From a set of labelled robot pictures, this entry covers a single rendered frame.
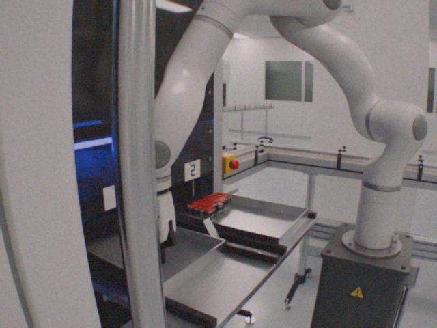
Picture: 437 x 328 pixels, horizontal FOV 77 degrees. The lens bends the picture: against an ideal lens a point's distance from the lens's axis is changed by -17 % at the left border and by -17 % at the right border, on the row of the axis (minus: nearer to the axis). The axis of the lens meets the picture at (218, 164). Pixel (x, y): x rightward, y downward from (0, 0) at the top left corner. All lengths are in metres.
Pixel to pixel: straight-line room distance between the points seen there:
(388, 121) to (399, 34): 1.61
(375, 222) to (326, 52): 0.47
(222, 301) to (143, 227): 0.50
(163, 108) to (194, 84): 0.08
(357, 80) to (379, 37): 1.63
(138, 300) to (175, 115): 0.37
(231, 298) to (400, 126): 0.56
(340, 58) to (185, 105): 0.39
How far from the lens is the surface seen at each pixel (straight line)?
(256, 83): 9.87
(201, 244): 0.89
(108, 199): 0.86
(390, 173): 0.90
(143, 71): 0.17
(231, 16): 0.65
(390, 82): 2.38
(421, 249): 1.98
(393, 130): 0.84
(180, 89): 0.56
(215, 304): 0.67
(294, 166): 1.90
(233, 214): 1.11
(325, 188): 2.53
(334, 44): 0.78
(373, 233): 0.95
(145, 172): 0.18
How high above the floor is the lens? 1.29
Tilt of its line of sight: 13 degrees down
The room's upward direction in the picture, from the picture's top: straight up
